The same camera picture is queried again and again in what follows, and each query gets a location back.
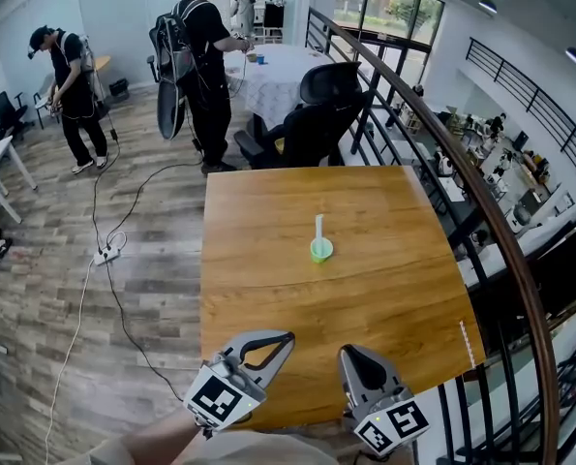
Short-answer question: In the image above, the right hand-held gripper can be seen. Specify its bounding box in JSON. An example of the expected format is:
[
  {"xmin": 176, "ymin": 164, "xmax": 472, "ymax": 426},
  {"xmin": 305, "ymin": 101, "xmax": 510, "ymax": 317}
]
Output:
[{"xmin": 338, "ymin": 344, "xmax": 432, "ymax": 457}]

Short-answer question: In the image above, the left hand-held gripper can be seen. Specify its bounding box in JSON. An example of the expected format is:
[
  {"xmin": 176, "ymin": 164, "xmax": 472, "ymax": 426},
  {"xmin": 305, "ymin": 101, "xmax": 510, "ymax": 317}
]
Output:
[{"xmin": 183, "ymin": 329, "xmax": 296, "ymax": 431}]

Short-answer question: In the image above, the green cup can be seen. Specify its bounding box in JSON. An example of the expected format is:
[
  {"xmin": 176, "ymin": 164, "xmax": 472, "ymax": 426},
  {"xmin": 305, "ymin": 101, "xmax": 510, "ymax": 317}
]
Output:
[{"xmin": 310, "ymin": 238, "xmax": 335, "ymax": 264}]

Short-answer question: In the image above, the person's left forearm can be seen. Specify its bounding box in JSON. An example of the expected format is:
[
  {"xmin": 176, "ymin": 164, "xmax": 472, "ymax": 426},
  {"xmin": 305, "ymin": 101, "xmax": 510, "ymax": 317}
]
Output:
[{"xmin": 122, "ymin": 407, "xmax": 206, "ymax": 465}]

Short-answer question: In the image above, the white dotted strip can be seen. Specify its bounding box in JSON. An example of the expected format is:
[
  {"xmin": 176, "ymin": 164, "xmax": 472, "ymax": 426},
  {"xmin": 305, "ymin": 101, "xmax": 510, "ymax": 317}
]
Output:
[{"xmin": 459, "ymin": 321, "xmax": 477, "ymax": 370}]

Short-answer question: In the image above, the wooden table with white legs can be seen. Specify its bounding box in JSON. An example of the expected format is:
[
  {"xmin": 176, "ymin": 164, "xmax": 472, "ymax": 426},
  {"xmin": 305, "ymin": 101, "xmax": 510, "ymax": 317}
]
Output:
[{"xmin": 198, "ymin": 165, "xmax": 487, "ymax": 430}]

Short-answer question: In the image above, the white power strip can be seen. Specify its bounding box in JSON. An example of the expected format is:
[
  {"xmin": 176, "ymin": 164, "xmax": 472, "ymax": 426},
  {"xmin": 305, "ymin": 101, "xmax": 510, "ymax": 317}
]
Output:
[{"xmin": 93, "ymin": 244, "xmax": 122, "ymax": 265}]

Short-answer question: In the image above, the wooden handrail black railing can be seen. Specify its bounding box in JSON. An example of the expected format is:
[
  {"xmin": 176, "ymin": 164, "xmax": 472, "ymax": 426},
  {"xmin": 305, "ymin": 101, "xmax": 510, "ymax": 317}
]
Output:
[{"xmin": 306, "ymin": 7, "xmax": 576, "ymax": 465}]

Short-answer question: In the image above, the black office chair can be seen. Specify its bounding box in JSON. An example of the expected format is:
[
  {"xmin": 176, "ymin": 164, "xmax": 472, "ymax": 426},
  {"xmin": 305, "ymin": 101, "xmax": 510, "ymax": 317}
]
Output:
[{"xmin": 233, "ymin": 61, "xmax": 372, "ymax": 170}]

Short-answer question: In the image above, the dark oval hanging panel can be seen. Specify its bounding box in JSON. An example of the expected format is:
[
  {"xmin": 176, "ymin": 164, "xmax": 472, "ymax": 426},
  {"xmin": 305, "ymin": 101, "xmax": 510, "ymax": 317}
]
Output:
[{"xmin": 156, "ymin": 82, "xmax": 188, "ymax": 141}]

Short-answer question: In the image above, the round table with white cloth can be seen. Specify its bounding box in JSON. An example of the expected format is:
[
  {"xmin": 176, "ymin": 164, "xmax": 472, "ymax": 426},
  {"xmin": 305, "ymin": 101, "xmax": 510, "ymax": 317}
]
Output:
[{"xmin": 224, "ymin": 44, "xmax": 347, "ymax": 130}]

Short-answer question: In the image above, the black backpack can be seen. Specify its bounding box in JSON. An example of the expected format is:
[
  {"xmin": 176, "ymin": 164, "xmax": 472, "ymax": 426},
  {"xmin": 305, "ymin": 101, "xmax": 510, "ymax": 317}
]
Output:
[{"xmin": 149, "ymin": 0, "xmax": 197, "ymax": 85}]

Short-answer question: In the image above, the black balcony railing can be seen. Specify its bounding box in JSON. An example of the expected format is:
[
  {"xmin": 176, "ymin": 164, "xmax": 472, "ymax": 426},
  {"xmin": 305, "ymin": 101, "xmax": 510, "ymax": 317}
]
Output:
[{"xmin": 465, "ymin": 37, "xmax": 576, "ymax": 189}]

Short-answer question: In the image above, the grey chair white seat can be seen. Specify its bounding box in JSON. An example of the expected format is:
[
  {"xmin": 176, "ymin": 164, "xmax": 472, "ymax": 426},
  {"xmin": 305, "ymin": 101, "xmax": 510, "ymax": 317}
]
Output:
[{"xmin": 32, "ymin": 73, "xmax": 59, "ymax": 130}]

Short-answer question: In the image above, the small black chair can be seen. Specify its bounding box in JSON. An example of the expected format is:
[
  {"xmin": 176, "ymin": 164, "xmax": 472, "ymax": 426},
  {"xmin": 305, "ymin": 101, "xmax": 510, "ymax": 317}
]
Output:
[{"xmin": 0, "ymin": 88, "xmax": 30, "ymax": 142}]

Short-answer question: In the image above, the long black cable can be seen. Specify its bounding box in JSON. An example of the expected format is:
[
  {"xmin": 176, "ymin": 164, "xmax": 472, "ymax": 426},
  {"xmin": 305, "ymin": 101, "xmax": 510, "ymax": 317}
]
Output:
[
  {"xmin": 106, "ymin": 160, "xmax": 204, "ymax": 249},
  {"xmin": 91, "ymin": 113, "xmax": 122, "ymax": 251},
  {"xmin": 104, "ymin": 262, "xmax": 185, "ymax": 401}
]

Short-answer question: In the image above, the long white cable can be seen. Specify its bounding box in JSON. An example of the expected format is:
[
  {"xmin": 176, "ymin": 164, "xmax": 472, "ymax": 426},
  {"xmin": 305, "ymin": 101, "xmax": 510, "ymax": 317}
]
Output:
[{"xmin": 44, "ymin": 258, "xmax": 98, "ymax": 465}]

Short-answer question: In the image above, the large window black frame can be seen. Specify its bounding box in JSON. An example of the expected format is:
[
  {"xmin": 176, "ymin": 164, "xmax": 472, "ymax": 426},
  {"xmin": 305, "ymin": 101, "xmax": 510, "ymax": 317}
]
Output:
[{"xmin": 335, "ymin": 0, "xmax": 446, "ymax": 47}]

